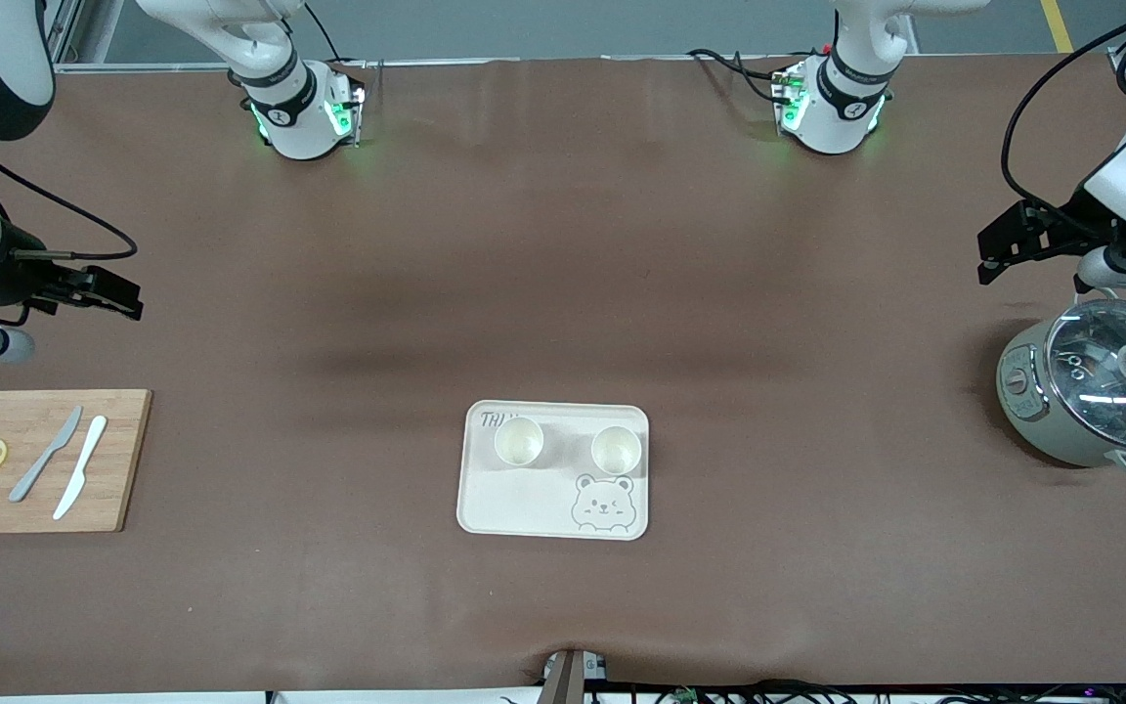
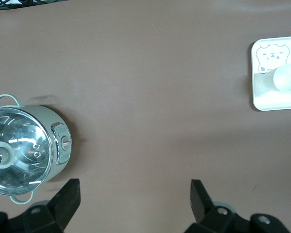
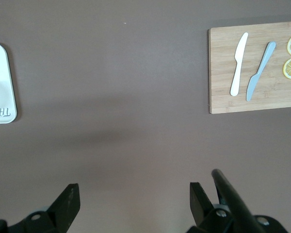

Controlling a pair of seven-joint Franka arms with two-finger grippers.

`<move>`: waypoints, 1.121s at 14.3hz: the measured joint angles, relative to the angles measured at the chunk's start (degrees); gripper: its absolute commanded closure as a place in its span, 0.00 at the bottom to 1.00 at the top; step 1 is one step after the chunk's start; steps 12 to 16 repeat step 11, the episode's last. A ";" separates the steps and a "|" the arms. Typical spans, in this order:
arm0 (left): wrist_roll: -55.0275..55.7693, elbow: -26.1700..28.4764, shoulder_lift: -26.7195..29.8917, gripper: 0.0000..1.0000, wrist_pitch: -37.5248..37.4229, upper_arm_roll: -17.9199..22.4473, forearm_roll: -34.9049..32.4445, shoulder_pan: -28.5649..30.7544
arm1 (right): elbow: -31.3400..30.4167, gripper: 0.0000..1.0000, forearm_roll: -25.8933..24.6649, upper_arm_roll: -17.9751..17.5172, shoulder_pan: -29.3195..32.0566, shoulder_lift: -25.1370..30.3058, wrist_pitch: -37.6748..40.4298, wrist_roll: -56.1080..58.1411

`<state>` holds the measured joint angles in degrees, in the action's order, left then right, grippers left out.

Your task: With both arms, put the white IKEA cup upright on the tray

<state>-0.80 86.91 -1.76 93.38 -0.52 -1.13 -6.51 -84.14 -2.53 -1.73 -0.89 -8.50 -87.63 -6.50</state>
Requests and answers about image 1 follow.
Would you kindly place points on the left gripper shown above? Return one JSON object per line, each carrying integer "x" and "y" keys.
{"x": 1077, "y": 217}

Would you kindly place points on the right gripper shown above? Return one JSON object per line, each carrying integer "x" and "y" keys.
{"x": 18, "y": 275}

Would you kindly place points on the white IKEA cup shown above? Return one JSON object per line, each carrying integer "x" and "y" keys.
{"x": 519, "y": 442}
{"x": 617, "y": 452}

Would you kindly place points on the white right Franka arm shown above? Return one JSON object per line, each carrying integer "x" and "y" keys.
{"x": 294, "y": 122}

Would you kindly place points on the cream bear print tray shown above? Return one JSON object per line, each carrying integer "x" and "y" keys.
{"x": 524, "y": 504}

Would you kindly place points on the wooden cutting board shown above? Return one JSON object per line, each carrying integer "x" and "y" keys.
{"x": 123, "y": 460}

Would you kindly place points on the glass pot lid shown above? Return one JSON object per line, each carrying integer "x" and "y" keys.
{"x": 1110, "y": 391}

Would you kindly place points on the white plastic knife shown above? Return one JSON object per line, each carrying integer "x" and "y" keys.
{"x": 82, "y": 464}

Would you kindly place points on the grey plastic knife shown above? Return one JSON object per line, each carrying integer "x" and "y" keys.
{"x": 40, "y": 464}

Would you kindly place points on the brown table mat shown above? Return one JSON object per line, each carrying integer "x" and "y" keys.
{"x": 563, "y": 244}

